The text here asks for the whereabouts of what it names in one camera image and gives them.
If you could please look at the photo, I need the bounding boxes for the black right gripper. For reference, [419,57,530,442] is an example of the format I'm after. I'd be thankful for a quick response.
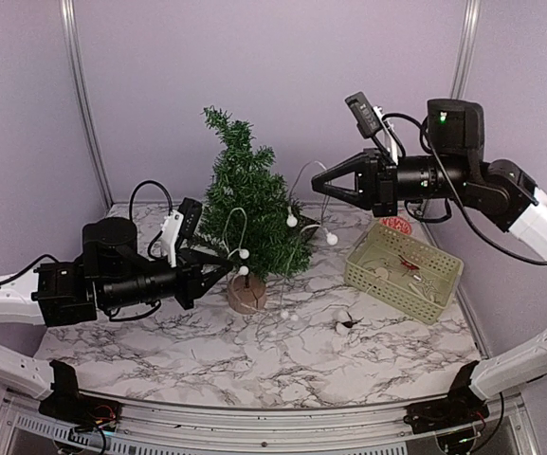
[312,147,472,219]

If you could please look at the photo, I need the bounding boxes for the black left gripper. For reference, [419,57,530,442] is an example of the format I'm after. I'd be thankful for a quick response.
[100,247,233,312]

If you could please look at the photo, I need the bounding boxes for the white ball string lights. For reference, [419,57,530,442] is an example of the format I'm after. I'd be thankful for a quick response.
[220,159,340,333]

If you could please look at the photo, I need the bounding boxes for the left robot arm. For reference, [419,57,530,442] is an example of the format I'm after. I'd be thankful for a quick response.
[0,212,233,422]

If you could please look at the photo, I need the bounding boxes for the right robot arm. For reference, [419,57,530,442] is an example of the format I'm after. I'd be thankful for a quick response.
[311,93,547,425]

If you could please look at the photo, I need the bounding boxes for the round wooden tree base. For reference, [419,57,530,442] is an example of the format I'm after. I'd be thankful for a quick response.
[228,274,267,315]

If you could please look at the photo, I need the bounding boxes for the black mesh object behind tree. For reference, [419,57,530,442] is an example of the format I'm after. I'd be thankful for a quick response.
[298,215,320,243]

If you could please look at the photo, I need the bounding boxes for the small green christmas tree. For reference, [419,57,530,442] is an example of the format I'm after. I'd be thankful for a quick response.
[191,106,313,281]

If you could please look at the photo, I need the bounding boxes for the red white round ornament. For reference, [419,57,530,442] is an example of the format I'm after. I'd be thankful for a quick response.
[378,216,412,235]

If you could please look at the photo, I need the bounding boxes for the green perforated plastic basket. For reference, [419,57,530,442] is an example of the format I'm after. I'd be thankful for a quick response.
[343,223,464,325]

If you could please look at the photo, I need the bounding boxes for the red reindeer ornament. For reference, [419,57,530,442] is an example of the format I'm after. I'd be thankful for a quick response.
[398,255,420,275]

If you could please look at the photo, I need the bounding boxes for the silver star ornament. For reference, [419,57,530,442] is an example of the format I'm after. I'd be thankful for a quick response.
[413,275,437,298]

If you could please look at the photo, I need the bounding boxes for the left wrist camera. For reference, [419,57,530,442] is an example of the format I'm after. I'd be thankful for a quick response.
[159,197,203,268]

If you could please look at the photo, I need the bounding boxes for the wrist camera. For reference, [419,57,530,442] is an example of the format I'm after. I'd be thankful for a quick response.
[345,92,406,164]
[159,197,203,268]

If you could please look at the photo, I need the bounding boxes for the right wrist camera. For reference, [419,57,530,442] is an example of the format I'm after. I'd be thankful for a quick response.
[345,92,406,164]

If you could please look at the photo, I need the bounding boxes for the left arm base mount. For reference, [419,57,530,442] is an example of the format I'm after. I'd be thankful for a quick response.
[39,360,121,428]

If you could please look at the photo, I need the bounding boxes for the right aluminium frame post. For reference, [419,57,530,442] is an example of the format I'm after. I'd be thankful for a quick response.
[449,0,482,99]

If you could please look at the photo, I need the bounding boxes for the aluminium frame post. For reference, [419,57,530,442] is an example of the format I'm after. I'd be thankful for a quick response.
[449,0,482,99]
[60,0,114,209]

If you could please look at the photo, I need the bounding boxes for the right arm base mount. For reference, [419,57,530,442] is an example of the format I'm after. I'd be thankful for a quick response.
[403,361,489,434]

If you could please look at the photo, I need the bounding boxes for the front aluminium rail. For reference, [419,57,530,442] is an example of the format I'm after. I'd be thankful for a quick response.
[0,391,540,454]

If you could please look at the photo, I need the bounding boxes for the left aluminium frame post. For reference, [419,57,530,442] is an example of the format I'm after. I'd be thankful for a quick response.
[60,0,114,209]

